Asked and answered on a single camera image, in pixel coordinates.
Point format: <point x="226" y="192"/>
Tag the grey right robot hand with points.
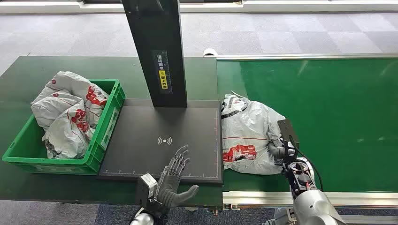
<point x="278" y="150"/>

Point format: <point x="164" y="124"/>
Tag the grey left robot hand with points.
<point x="168" y="189"/>

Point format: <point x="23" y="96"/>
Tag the grey parcel bag black lettering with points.
<point x="245" y="130"/>

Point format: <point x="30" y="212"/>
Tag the green conveyor belt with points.
<point x="335" y="118"/>

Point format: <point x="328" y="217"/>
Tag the green plastic crate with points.
<point x="100" y="146"/>

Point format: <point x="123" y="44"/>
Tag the grey parcel bag red print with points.
<point x="74" y="84"/>
<point x="51" y="107"/>
<point x="67" y="136"/>

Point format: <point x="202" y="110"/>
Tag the column label with yellow sticker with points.
<point x="163" y="73"/>

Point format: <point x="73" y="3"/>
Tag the black scanner column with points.
<point x="155" y="46"/>

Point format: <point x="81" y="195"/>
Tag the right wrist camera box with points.
<point x="287" y="130"/>

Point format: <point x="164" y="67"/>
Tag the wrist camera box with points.
<point x="145" y="188"/>
<point x="287" y="130"/>

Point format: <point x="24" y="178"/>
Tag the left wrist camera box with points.
<point x="145" y="188"/>

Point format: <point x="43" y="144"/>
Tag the aluminium conveyor side rail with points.
<point x="258" y="198"/>
<point x="304" y="56"/>

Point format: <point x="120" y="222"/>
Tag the black scanner base plate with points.
<point x="136" y="130"/>

